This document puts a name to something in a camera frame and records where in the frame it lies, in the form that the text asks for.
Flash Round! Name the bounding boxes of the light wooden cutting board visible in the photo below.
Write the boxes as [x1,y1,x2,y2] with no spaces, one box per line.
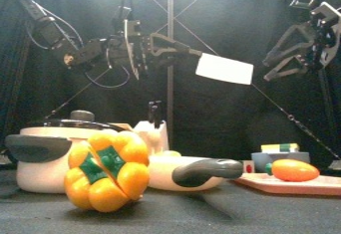
[110,121,135,131]

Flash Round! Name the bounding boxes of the white toy knife block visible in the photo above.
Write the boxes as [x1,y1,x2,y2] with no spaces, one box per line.
[132,119,170,156]

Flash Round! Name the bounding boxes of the yellow toy food slice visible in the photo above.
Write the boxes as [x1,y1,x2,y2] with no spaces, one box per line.
[259,142,301,154]

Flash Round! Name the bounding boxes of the dark pot lid grey knob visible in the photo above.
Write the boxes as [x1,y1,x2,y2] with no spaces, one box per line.
[41,110,128,133]

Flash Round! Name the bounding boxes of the pale yellow toy food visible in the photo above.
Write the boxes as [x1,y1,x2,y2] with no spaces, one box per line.
[156,149,182,158]

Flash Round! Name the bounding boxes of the orange toy vegetable green stem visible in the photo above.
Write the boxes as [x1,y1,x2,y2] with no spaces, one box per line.
[263,158,321,183]

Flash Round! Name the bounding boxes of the white sliced toy food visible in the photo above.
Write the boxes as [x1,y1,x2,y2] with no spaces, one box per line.
[242,159,257,174]

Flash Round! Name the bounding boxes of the pink plastic tray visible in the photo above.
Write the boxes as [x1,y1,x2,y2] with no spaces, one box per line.
[233,172,341,197]

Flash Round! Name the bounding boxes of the yellow toy bell pepper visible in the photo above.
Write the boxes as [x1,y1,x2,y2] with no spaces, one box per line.
[63,129,152,214]

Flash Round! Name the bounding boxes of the vertical metal frame pole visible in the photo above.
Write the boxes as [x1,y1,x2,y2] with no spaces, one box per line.
[167,0,175,150]

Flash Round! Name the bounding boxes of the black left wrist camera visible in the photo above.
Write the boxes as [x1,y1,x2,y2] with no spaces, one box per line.
[111,5,143,35]

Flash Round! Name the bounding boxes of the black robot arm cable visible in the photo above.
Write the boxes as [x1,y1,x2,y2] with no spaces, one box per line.
[25,4,85,51]
[83,54,134,90]

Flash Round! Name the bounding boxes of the thin diagonal brace wire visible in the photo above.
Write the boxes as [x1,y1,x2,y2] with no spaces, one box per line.
[43,0,225,120]
[127,0,341,161]

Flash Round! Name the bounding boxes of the black handled toy knife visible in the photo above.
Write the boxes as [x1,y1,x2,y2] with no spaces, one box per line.
[148,101,158,129]
[155,100,164,126]

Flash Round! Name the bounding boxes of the white saucepan grey handle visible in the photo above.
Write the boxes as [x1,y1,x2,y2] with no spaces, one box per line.
[147,153,245,193]

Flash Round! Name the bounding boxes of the white pot grey handle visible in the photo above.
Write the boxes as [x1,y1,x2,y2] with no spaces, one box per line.
[4,125,104,194]

